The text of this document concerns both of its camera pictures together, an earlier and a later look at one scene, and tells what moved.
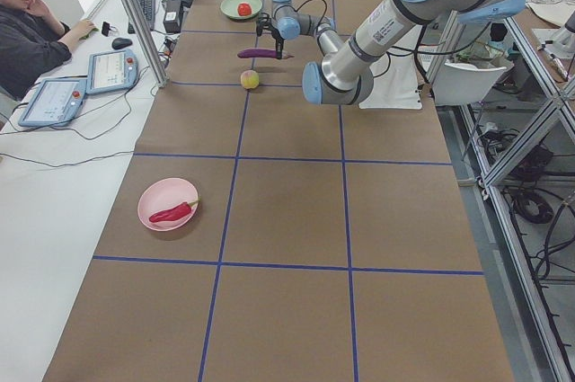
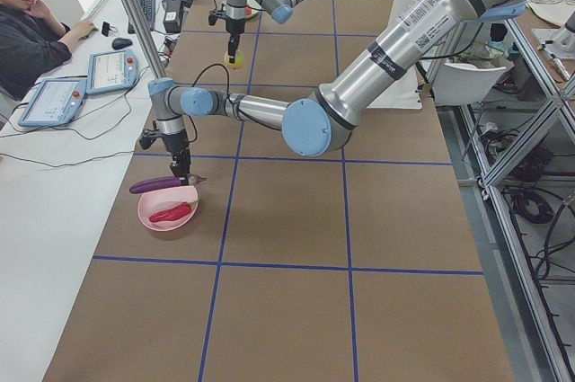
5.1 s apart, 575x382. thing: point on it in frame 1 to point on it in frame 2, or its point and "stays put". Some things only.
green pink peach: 250,79 to 239,59
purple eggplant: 262,53 to 163,182
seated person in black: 33,39 stays put
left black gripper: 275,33 to 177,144
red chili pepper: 181,209 stays put
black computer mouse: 119,43 stays put
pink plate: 164,193 stays put
